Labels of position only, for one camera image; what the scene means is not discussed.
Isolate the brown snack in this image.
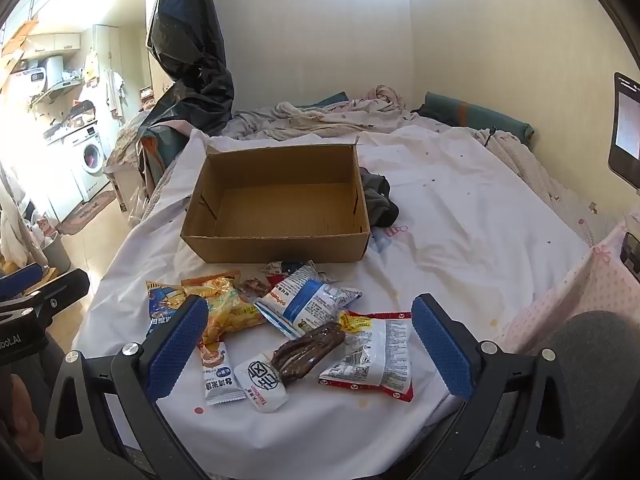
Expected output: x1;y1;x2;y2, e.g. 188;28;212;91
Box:
234;321;347;413

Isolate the small black device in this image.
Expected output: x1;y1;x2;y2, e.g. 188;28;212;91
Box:
620;232;640;281

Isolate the yellow snack packet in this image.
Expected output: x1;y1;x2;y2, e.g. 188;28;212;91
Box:
181;271;268;346

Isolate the person's grey trouser leg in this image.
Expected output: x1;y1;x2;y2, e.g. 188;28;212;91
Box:
537;310;640;411

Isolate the white hanging towel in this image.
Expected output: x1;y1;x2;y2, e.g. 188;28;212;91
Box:
107;71;126;121

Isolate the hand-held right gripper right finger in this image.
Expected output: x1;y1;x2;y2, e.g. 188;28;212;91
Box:
411;294;608;480

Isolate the black tablet screen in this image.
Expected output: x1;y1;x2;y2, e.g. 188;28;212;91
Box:
607;72;640;186

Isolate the black plastic bag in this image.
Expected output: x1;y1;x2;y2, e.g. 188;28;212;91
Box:
137;0;236;136

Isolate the white washing machine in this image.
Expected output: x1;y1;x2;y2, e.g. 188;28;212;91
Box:
47;122;113;223

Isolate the red and white snack packet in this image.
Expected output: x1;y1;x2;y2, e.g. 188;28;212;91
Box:
318;310;416;403

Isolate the blue and white snack packet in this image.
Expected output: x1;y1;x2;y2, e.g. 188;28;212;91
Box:
254;260;363;338

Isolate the person's left hand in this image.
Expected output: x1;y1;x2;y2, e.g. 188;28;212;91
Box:
0;375;46;461

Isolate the brown cardboard box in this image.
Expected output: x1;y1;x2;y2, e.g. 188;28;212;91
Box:
180;136;372;264

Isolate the white water heater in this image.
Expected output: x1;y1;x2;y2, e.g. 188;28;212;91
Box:
10;55;63;98

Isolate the brown floor mat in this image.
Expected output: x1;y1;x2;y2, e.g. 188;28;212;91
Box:
57;187;118;236

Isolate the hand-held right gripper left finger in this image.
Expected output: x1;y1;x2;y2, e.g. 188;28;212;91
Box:
42;295;211;480

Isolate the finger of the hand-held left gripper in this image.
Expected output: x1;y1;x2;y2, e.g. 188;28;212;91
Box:
0;262;46;303
0;269;91;332

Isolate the small white snack packet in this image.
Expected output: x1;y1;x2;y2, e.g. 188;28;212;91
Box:
197;337;247;407

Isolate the teal and orange folded quilt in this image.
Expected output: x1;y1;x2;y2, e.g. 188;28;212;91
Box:
140;125;193;196

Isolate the dark grey cloth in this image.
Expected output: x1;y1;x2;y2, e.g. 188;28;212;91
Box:
359;164;401;228

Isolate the grey trash bin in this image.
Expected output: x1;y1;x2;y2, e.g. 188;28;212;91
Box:
40;232;73;276

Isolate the pink dotted cloth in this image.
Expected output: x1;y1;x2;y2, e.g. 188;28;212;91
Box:
500;220;640;356

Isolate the crumpled beige blanket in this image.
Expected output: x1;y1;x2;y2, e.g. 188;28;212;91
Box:
220;84;426;141

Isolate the teal pillow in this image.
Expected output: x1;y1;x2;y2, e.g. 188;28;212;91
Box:
295;92;348;111

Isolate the blue cartoon snack packet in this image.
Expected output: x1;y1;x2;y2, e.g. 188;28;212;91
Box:
145;280;193;338

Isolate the beige textured blanket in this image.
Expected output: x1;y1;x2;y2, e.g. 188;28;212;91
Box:
485;130;626;246

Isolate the green pillow with orange stripe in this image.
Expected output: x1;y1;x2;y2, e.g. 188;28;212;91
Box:
411;92;535;148

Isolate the white printed bed sheet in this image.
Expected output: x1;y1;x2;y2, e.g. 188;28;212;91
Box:
75;125;596;480

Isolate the white hanging garment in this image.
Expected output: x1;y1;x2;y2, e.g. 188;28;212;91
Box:
0;165;36;266

